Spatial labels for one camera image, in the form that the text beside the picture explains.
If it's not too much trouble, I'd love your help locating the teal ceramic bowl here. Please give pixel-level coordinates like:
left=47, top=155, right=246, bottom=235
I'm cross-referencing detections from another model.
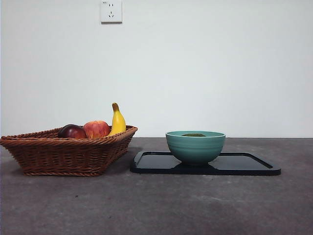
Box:
left=165, top=130, right=226, bottom=166

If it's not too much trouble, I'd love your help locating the yellow banana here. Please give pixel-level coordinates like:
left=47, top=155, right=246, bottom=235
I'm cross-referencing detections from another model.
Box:
left=107, top=102, right=127, bottom=137

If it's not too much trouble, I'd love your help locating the red apple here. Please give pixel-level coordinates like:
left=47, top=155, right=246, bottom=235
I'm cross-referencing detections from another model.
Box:
left=82, top=119, right=111, bottom=139

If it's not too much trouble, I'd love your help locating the dark red plum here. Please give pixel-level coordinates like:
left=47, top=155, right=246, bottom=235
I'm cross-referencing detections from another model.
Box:
left=57, top=124, right=88, bottom=139

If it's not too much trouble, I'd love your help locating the black rectangular tray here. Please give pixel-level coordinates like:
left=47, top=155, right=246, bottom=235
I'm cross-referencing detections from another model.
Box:
left=129, top=151, right=282, bottom=176

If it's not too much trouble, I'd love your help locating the brown wicker basket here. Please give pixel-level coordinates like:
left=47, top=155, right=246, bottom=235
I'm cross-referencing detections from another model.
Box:
left=0, top=125, right=138, bottom=177

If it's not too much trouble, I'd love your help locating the white wall socket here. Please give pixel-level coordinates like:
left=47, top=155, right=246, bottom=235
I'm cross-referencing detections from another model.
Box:
left=100, top=0, right=123, bottom=24

